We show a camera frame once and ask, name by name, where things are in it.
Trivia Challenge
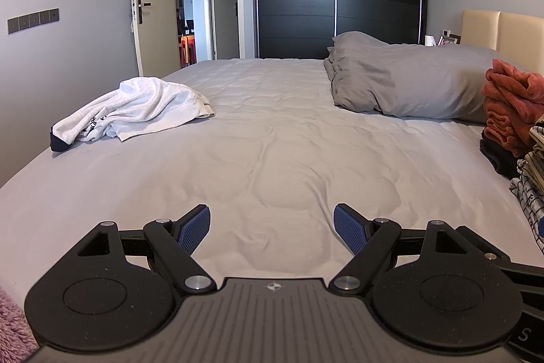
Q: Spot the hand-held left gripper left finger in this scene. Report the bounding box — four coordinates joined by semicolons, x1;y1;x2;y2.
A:
74;203;215;296

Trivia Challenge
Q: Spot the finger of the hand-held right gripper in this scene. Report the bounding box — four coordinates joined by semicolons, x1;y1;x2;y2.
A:
457;225;513;267

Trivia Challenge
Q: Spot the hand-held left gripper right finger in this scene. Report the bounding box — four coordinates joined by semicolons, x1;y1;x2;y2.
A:
327;202;472;296

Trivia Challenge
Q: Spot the white sweatshirt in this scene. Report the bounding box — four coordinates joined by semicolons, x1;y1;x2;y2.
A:
50;77;216;153

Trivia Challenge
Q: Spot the grey bed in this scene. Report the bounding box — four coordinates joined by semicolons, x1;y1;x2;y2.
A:
0;57;544;304

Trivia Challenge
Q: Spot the dark folded cloth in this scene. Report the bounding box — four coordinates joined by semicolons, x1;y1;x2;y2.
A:
479;128;525;179

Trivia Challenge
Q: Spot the large grey pillow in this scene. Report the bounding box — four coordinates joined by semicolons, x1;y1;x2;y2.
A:
329;43;538;123

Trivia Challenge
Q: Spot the orange stool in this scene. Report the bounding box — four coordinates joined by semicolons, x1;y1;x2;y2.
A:
181;33;196;68

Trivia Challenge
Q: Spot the small grey pillow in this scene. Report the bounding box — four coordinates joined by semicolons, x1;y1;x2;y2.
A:
324;31;394;81

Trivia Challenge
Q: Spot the cream headboard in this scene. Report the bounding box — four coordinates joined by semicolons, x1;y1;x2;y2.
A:
461;9;544;68

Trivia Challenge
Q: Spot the black door handle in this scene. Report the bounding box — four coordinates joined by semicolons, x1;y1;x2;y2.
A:
131;0;152;26

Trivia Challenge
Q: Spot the grey switch panel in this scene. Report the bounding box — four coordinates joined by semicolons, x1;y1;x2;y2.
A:
7;8;59;34

